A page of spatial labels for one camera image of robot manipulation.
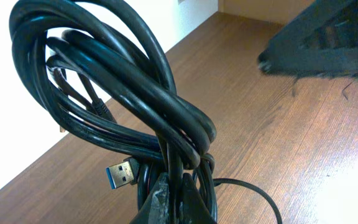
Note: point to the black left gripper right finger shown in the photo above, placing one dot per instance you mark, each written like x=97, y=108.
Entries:
x=192, y=208

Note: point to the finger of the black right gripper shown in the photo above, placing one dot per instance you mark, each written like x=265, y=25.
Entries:
x=321, y=40

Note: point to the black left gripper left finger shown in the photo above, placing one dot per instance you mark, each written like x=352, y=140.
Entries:
x=155, y=210

